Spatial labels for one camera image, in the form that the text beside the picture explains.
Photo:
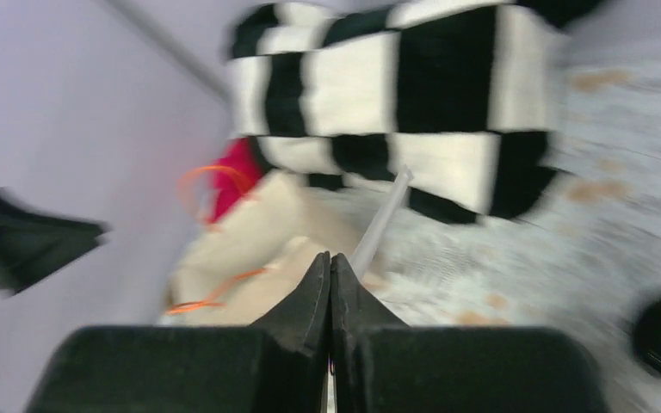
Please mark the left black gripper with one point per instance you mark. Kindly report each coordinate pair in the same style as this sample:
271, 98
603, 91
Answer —
35, 244

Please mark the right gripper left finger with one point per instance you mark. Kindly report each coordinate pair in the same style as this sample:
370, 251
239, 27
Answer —
278, 363

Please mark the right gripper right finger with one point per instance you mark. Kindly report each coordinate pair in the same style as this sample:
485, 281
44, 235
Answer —
382, 364

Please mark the brown paper bag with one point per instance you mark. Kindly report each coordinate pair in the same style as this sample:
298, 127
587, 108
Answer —
257, 255

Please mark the pink cloth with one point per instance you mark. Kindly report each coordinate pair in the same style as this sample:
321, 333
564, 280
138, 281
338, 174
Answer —
233, 176

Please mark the floral table mat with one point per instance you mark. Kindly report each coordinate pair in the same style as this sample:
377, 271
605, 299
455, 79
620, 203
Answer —
586, 259

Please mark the black white checkered pillow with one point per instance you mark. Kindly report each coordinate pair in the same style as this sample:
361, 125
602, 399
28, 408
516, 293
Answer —
459, 92

